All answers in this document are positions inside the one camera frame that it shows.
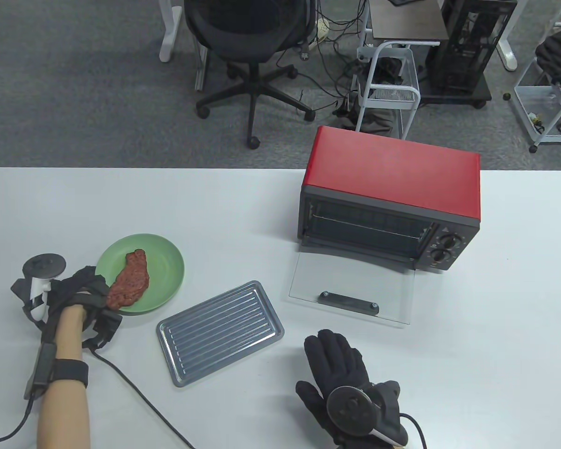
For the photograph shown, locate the red toaster oven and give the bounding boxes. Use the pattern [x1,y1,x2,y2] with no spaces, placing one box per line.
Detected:
[289,125,481,326]

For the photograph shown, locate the white desk leg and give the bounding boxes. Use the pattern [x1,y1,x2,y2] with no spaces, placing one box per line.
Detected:
[159,0,184,63]
[498,0,529,72]

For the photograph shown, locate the white wire cart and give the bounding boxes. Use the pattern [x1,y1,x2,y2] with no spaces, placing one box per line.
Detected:
[504,21,561,154]

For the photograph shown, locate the black open computer case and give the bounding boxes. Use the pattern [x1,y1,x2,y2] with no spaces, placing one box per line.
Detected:
[421,0,518,109]

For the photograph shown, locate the brown steak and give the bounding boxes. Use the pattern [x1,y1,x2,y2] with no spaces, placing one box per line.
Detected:
[107,249,150,309]

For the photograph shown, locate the green plate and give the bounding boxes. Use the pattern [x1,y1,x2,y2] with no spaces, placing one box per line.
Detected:
[95,234,185,314]

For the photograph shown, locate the grey handheld controller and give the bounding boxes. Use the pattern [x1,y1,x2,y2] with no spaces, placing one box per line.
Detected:
[11,253,67,322]
[326,384,408,445]

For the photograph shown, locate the black cable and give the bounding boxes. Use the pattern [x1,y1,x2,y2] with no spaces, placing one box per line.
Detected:
[0,348,197,449]
[400,412,428,449]

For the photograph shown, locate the black floor cables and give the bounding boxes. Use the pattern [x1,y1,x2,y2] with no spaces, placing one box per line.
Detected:
[280,9,370,113]

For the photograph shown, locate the small black pouch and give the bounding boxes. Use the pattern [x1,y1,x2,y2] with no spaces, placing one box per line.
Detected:
[376,56,403,85]

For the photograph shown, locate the white rolling cart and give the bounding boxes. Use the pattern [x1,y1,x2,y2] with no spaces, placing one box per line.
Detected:
[355,41,421,140]

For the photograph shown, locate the black floor bag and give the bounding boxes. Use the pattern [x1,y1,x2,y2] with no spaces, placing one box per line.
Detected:
[333,94,398,136]

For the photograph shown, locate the person's left forearm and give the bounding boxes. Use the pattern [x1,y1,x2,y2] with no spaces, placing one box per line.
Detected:
[36,304,92,449]

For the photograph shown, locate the small wooden side table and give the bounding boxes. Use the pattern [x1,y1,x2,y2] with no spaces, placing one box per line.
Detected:
[358,0,449,61]

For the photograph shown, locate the person's left hand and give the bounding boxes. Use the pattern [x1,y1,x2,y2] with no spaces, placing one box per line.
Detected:
[44,266,110,328]

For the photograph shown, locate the black forearm tracker box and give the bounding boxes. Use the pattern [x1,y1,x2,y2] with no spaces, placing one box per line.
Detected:
[24,344,89,400]

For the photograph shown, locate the person's right hand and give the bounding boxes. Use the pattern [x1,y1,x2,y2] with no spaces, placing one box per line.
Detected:
[295,329,408,447]

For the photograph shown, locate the metal baking tray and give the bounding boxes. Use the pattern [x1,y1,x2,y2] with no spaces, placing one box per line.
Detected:
[157,280,285,388]

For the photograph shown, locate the black mesh office chair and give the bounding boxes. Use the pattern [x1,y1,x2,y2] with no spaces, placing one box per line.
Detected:
[183,0,316,149]

